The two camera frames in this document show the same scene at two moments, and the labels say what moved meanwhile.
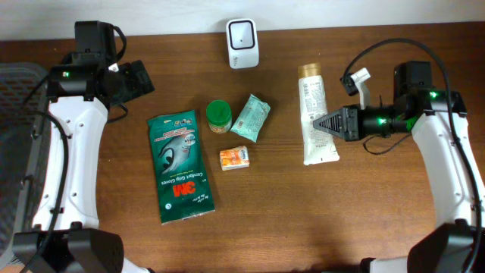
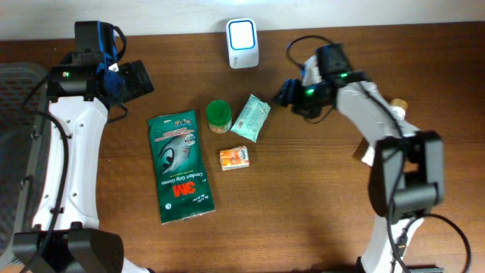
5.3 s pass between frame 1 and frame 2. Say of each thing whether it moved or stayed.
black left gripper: stayed
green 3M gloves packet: stayed
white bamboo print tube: moved
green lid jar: stayed
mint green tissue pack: stayed
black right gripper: moved
